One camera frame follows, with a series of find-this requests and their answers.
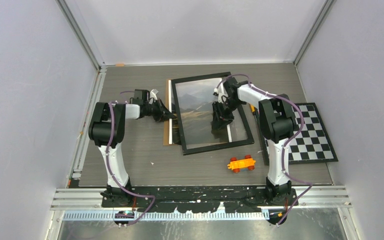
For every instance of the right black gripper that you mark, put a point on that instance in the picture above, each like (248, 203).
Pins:
(218, 113)

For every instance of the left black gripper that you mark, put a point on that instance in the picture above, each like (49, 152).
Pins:
(163, 113)

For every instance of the black picture frame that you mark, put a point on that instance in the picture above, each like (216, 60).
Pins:
(240, 130)

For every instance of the brown fibreboard backing board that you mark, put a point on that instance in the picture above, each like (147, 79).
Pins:
(166, 126)

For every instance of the mountain landscape photo print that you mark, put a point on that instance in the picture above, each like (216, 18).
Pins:
(195, 99)

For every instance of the yellow handled screwdriver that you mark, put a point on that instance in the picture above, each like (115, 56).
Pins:
(253, 109)

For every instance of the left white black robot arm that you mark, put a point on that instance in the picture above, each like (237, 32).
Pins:
(107, 131)

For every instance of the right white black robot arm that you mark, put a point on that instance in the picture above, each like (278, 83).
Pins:
(277, 124)

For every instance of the orange toy car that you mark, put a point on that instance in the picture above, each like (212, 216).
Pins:
(237, 165)

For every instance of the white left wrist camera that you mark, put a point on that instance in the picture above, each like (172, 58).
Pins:
(153, 96)

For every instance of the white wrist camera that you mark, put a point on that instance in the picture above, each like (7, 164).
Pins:
(219, 91)
(153, 96)

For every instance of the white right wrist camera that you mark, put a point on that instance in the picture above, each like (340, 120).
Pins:
(219, 91)

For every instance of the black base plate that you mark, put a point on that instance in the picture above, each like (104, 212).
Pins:
(203, 199)

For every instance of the aluminium rail front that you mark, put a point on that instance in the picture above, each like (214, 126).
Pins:
(327, 196)

